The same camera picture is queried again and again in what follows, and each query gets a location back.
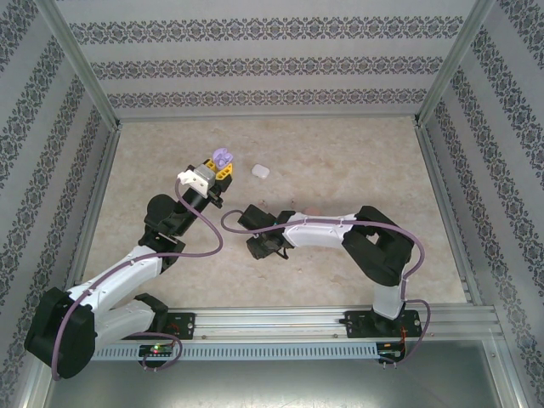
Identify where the purple earbud charging case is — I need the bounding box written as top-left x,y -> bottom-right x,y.
211,145 -> 235,168

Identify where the grey metal panel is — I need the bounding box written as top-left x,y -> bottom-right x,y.
42,360 -> 518,408

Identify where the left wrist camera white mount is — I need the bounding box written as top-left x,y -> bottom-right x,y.
175,162 -> 217,200

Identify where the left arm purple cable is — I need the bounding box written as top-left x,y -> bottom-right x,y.
49,178 -> 225,382

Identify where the aluminium side rail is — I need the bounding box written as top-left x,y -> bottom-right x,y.
63,125 -> 124,294
414,121 -> 499,311

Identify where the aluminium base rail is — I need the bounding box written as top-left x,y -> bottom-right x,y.
97,309 -> 499,343

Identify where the grey slotted cable duct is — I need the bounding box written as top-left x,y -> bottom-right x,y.
95,342 -> 380,362

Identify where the aluminium frame post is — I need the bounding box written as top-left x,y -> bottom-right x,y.
36,0 -> 124,132
411,0 -> 497,128
482,337 -> 532,408
8,365 -> 54,408

